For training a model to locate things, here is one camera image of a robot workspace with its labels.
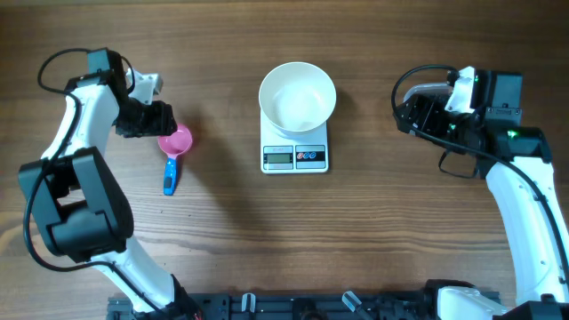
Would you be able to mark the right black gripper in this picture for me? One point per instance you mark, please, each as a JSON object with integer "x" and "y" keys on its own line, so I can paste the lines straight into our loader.
{"x": 434, "y": 108}

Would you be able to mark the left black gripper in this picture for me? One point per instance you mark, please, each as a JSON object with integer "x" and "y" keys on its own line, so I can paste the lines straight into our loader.
{"x": 163, "y": 121}

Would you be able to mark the pink scoop blue handle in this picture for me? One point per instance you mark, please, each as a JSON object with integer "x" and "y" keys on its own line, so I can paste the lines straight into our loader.
{"x": 174, "y": 146}

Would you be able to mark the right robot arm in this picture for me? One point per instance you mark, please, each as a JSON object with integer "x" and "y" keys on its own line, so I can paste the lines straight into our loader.
{"x": 477, "y": 112}

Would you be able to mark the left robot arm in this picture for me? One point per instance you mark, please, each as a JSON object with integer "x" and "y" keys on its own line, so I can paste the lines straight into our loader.
{"x": 77, "y": 216}

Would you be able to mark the white bowl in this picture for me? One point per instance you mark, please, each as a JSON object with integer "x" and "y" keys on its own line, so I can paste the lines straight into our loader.
{"x": 297, "y": 97}

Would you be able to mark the white digital kitchen scale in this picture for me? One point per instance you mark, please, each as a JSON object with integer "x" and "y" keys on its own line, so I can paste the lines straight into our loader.
{"x": 306, "y": 152}

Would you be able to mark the clear plastic bean container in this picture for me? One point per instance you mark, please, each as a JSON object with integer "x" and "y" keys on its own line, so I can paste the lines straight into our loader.
{"x": 431, "y": 88}

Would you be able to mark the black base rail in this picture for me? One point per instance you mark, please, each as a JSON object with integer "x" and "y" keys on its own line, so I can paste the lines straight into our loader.
{"x": 391, "y": 305}

